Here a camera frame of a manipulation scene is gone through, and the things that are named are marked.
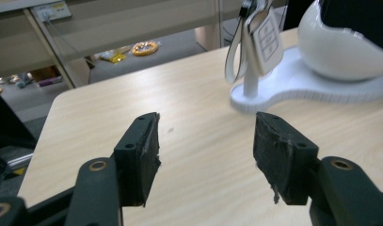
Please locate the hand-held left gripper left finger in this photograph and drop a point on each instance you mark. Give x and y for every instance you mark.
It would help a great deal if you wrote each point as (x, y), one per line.
(137, 163)

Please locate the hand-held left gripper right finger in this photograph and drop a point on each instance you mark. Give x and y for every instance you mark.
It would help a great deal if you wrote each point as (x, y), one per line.
(283, 160)

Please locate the white key stand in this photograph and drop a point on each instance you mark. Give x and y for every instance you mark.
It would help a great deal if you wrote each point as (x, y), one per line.
(305, 88)

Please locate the white bowl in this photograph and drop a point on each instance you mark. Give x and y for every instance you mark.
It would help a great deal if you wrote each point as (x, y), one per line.
(336, 56)

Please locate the yellow packet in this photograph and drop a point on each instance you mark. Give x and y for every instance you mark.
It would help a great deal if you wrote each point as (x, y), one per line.
(115, 56)

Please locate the yellow tape piece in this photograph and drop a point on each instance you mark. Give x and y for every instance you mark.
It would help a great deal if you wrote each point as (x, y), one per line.
(19, 171)

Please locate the purple thing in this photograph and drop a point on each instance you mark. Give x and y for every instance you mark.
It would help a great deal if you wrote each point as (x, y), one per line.
(49, 81)

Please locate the black curtain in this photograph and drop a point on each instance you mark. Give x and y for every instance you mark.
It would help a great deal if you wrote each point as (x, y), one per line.
(7, 125)

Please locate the wooden shelf unit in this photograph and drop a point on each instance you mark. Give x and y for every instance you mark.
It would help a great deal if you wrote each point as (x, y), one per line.
(117, 25)

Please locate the grey soft toy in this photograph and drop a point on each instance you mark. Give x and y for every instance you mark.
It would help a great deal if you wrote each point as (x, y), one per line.
(23, 80)

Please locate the white power strip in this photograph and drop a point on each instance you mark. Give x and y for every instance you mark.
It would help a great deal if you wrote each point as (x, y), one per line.
(51, 11)

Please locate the aluminium floor rail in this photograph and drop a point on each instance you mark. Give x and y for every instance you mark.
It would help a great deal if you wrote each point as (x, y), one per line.
(19, 160)

